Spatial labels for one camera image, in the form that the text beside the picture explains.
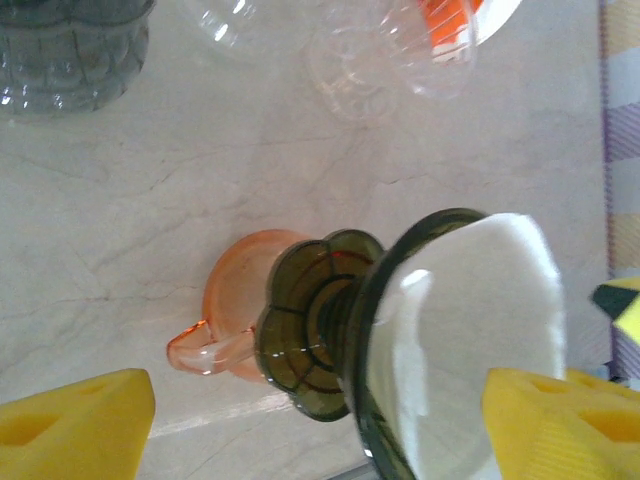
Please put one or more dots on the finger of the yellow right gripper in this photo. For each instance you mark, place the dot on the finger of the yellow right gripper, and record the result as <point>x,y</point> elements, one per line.
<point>625,310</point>

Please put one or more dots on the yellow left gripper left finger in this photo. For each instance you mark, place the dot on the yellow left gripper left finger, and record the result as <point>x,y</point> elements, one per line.
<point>75,440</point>

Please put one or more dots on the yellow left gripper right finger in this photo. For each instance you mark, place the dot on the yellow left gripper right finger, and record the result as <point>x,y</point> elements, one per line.
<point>550,430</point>

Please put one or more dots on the white paper coffee filter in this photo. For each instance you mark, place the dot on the white paper coffee filter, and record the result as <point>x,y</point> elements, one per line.
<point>475,310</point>

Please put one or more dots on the orange plastic coffee dripper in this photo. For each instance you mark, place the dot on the orange plastic coffee dripper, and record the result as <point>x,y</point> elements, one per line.
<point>235,280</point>

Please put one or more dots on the dark green coffee dripper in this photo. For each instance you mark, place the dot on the dark green coffee dripper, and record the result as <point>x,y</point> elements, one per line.
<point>310,310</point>

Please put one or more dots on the clear plastic coffee dripper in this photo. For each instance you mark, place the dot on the clear plastic coffee dripper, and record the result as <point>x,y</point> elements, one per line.
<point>360,75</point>
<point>235,20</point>

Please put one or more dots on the grey plastic coffee dripper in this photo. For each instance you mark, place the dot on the grey plastic coffee dripper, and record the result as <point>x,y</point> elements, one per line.
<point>65,65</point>

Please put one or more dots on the orange white filter box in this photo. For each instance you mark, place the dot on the orange white filter box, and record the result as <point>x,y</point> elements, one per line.
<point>500,15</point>

